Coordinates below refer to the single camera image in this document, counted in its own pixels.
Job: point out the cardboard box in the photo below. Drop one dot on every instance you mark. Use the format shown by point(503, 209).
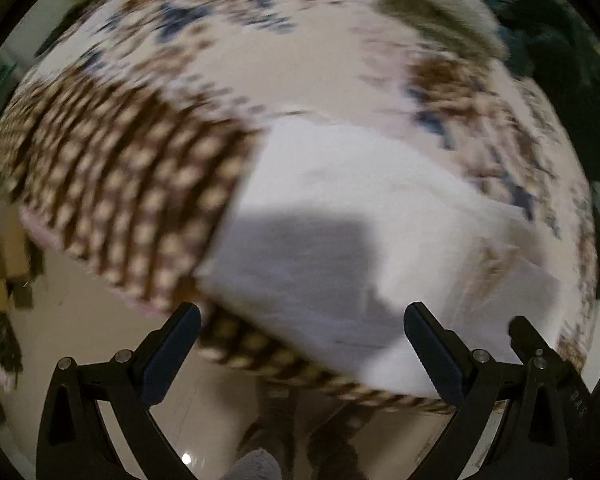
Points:
point(11, 255)

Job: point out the dark cloth pile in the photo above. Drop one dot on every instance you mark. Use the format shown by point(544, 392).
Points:
point(555, 60)

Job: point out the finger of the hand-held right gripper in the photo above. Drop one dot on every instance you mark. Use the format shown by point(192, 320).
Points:
point(530, 337)

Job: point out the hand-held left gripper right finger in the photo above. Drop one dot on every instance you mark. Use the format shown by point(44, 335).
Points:
point(432, 352)

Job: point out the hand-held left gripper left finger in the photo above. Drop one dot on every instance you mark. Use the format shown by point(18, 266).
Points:
point(172, 347)

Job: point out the white towel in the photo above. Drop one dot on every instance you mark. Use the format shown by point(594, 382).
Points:
point(330, 185)

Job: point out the brown patterned blanket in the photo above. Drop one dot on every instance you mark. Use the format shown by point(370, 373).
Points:
point(130, 160)

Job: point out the grey sock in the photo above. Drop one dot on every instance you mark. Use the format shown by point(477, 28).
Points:
point(255, 466)

